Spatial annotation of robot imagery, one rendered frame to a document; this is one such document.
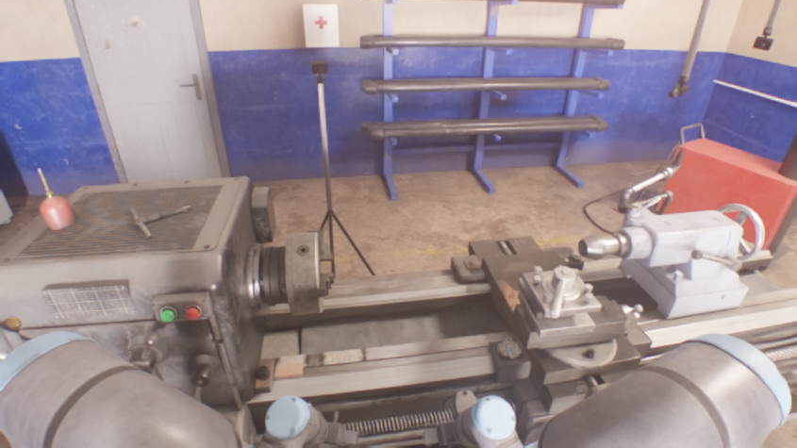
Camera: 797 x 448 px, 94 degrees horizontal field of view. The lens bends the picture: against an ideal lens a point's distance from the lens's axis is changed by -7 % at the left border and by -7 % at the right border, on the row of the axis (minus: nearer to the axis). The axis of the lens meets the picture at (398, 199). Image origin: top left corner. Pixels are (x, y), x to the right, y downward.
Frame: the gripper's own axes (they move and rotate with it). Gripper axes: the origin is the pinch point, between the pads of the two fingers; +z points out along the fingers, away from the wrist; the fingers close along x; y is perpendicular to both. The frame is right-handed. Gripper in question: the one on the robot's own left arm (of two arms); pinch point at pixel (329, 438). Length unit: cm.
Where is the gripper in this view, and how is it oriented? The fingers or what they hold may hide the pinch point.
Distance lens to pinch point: 131.9
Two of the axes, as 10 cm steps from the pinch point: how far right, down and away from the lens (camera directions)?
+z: 1.5, 6.2, 7.7
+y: 1.0, -7.9, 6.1
